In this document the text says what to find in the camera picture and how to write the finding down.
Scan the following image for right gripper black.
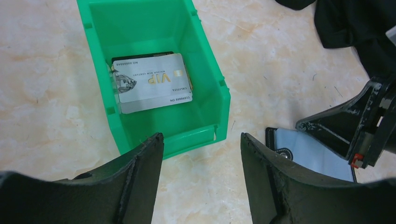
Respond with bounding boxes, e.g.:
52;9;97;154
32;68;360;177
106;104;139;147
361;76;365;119
295;74;396;169

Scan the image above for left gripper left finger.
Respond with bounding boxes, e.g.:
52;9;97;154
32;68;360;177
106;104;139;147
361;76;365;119
0;133;164;224

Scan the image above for white VIP credit card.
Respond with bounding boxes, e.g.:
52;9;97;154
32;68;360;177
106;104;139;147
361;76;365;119
114;53;191;103

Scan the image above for black cloth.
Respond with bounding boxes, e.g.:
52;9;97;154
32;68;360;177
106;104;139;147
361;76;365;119
278;0;396;78

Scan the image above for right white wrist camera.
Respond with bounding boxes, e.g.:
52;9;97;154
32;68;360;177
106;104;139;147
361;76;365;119
386;26;396;45

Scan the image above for green plastic bin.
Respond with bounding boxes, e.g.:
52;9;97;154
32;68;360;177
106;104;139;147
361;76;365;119
77;0;231;158

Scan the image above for gold cards in bin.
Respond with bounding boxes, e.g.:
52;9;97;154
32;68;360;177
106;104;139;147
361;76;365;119
111;51;194;91

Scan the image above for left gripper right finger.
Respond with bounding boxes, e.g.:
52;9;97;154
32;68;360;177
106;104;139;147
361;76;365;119
240;133;396;224

